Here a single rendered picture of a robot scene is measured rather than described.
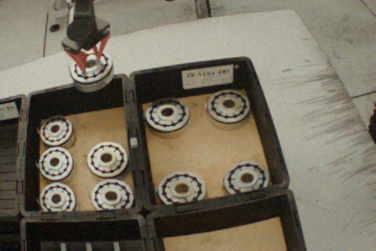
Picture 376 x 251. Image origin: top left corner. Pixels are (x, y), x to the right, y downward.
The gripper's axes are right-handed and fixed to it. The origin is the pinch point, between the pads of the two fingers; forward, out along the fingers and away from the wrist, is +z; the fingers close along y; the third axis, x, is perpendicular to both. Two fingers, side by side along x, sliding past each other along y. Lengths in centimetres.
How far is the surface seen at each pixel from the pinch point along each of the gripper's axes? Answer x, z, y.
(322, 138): -45, 35, 38
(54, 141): 6.6, 19.5, -13.4
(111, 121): 0.4, 22.6, 2.5
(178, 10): 90, 109, 137
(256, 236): -48, 22, -5
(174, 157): -19.1, 22.3, 3.0
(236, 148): -29.2, 22.3, 13.1
